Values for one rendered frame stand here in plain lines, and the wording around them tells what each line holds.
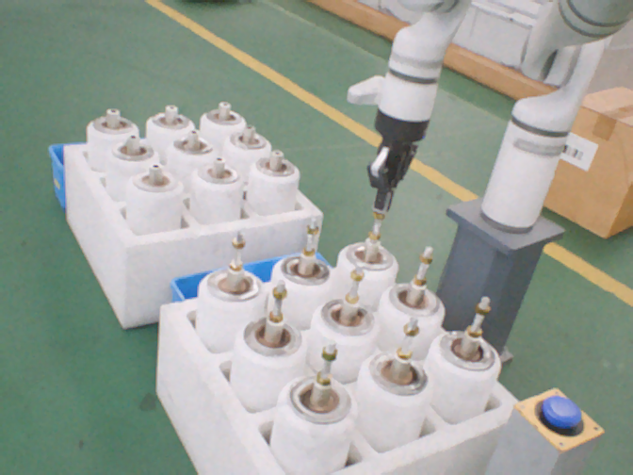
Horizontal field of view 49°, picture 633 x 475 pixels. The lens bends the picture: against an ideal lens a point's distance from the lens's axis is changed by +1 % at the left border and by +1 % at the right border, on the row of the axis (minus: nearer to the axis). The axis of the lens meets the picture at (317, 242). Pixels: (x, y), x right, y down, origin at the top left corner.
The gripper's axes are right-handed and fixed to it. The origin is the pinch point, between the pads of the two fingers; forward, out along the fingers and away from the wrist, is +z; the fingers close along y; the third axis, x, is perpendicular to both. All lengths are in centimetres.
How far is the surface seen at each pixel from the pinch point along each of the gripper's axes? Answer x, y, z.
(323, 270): 3.4, -8.8, 10.5
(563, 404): -33.9, -22.1, 3.2
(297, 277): 5.4, -13.1, 10.5
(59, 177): 75, 3, 27
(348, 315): -5.1, -16.8, 9.6
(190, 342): 12.7, -27.5, 17.9
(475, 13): 56, 202, 11
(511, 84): 28, 184, 29
